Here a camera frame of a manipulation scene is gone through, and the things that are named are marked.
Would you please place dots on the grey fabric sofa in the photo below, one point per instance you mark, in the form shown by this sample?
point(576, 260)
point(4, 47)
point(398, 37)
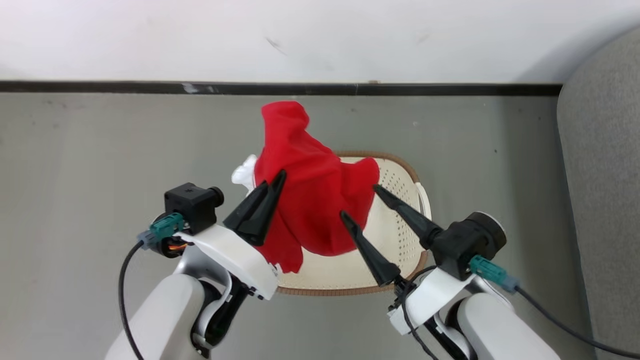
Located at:
point(605, 175)

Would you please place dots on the black wall baseboard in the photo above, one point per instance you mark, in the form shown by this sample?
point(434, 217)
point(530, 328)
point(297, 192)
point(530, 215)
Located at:
point(300, 88)

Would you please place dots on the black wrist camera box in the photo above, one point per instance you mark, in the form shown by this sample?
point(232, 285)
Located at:
point(455, 247)
point(192, 205)

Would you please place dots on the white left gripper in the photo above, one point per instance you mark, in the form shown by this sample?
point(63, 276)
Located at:
point(235, 257)

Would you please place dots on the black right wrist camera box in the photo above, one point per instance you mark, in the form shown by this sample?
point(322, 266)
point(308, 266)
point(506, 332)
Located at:
point(455, 247)

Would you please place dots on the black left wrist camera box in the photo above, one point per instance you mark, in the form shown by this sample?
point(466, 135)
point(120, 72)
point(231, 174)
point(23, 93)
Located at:
point(192, 205)

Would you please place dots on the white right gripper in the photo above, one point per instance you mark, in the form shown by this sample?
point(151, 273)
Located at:
point(430, 295)

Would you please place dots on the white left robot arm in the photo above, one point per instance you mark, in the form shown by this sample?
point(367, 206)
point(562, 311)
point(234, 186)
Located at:
point(165, 320)

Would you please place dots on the cream perforated laundry basket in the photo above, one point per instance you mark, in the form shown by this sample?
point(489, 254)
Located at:
point(395, 240)

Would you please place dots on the red garment with white stripe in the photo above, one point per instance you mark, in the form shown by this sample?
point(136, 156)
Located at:
point(310, 195)

